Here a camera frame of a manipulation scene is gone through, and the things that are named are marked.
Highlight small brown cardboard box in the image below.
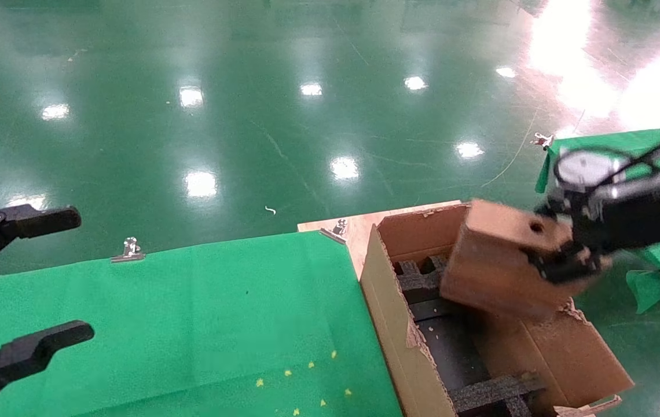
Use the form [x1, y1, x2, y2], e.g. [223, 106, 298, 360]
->
[440, 199, 604, 323]

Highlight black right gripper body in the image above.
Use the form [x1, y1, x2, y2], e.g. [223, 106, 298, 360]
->
[567, 182, 660, 258]

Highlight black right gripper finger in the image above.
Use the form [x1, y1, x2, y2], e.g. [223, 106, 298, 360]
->
[536, 196, 573, 221]
[527, 240, 611, 286]

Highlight black foam base pad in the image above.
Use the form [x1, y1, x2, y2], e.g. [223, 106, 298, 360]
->
[410, 298, 496, 396]

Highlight large green table cloth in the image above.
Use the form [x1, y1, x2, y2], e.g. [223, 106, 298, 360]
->
[0, 231, 404, 417]

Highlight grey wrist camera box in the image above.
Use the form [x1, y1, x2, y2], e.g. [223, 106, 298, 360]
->
[555, 148, 626, 195]

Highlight large open cardboard carton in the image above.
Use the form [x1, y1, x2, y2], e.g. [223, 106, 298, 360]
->
[359, 200, 635, 417]

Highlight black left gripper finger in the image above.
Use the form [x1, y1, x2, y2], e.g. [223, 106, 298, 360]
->
[0, 204, 82, 281]
[0, 320, 96, 413]

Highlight green cloth with hanging corner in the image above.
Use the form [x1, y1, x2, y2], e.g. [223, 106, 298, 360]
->
[536, 126, 660, 314]

